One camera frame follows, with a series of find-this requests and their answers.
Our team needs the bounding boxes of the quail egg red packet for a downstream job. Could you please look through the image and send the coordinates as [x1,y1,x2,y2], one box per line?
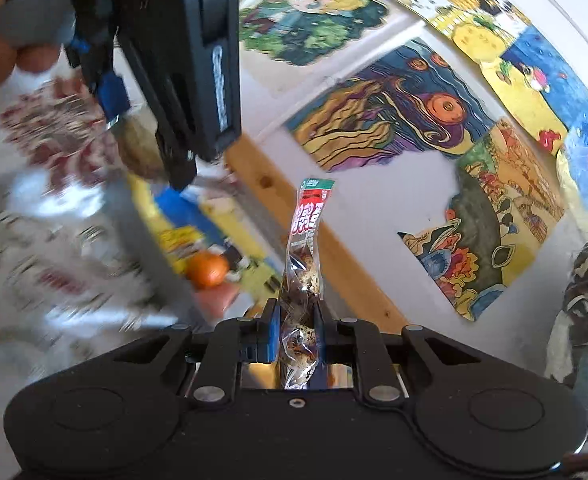
[279,178,334,389]

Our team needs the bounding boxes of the orange tangerine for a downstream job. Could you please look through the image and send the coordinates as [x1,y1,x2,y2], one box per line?
[185,252,230,289]

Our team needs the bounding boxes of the pink sausage pack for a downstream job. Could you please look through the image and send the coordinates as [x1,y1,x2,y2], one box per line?
[195,282,241,321]

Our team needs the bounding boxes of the yellow green snack bar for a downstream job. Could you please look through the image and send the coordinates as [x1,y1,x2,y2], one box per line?
[157,226,206,268]

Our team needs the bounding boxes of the grey metal tray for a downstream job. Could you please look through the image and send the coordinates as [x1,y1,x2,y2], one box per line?
[105,174,283,330]

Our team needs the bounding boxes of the blond child green poster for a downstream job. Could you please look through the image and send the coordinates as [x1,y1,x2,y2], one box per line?
[239,0,389,66]

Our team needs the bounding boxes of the floral white red bedspread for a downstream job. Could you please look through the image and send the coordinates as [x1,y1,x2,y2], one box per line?
[0,58,184,479]

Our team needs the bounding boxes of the yellow landscape painting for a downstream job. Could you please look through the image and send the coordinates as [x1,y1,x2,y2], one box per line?
[399,119,564,322]

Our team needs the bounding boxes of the swirly night sky painting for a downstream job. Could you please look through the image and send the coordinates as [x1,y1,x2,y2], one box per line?
[285,38,495,172]

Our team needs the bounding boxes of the yellow pineapple painting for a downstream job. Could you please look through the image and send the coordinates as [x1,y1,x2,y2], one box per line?
[398,0,567,154]

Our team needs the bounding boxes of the blue sea painting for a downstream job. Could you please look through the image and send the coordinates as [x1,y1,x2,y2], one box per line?
[501,25,588,208]

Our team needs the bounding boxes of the wooden bed frame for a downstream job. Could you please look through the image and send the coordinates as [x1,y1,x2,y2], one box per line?
[223,134,410,334]

